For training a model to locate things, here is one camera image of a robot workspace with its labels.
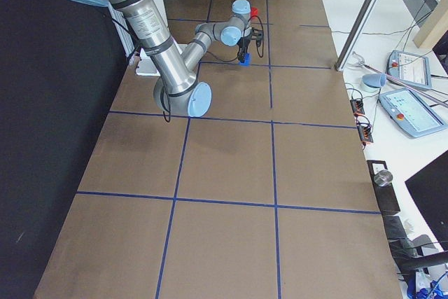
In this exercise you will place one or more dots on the far teach pendant tablet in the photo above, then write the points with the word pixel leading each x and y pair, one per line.
pixel 410 68

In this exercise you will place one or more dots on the black computer monitor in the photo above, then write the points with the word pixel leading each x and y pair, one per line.
pixel 428 189

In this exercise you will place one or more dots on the small metal cup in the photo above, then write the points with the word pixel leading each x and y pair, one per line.
pixel 383 178

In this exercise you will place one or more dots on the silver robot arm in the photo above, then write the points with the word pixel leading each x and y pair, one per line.
pixel 178 90

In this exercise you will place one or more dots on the blue wooden block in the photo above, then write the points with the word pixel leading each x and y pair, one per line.
pixel 245 60

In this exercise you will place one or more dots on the black box on desk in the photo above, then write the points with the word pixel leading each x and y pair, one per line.
pixel 386 197

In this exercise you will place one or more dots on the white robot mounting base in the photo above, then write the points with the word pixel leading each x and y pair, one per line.
pixel 147 61

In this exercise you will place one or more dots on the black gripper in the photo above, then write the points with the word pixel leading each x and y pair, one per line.
pixel 246 41

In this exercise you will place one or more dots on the red wooden block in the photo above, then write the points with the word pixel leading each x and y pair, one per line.
pixel 254 12

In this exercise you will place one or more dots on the near teach pendant tablet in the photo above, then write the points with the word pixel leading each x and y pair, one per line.
pixel 412 115

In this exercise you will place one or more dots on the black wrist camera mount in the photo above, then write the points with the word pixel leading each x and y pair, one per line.
pixel 257 35

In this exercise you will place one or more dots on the teach pendant tablet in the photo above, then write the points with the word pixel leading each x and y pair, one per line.
pixel 412 115
pixel 410 68

